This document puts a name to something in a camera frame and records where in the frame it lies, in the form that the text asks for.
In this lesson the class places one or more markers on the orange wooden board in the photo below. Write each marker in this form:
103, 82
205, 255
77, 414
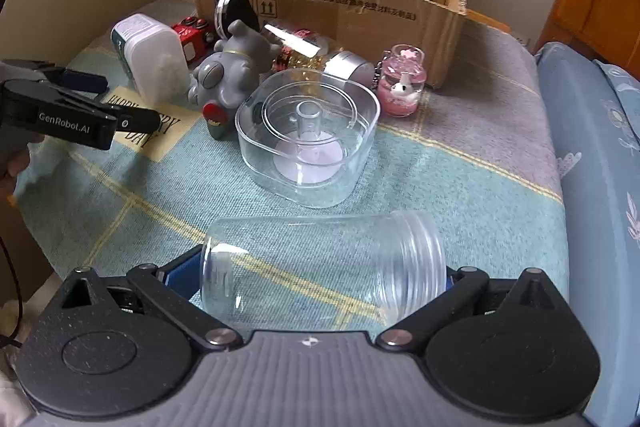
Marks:
487, 21

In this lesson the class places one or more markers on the clear square plastic container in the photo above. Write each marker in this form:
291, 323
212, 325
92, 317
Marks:
310, 187

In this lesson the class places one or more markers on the black oval compact mirror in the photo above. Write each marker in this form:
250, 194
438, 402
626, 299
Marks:
240, 14

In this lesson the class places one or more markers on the person's left hand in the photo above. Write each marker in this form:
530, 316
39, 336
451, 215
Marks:
15, 164

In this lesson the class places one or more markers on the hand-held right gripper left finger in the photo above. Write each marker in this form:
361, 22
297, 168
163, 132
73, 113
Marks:
186, 274

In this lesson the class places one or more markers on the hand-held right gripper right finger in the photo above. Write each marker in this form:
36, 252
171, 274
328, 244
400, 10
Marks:
467, 279

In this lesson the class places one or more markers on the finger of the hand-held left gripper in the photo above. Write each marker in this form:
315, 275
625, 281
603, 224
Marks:
140, 119
85, 79

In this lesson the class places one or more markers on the white and green bottle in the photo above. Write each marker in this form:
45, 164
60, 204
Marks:
150, 52

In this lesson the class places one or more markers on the clear plastic jar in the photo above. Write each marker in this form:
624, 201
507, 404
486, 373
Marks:
320, 267

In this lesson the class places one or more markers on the red toy car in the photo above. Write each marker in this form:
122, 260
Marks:
192, 39

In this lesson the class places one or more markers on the blue floral pillow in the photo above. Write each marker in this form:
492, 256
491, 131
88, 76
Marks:
600, 207

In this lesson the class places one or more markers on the capsule bottle with silver cap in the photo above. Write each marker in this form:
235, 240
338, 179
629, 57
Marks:
347, 66

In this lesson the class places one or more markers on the cardboard box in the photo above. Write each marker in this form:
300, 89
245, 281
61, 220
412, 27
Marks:
350, 7

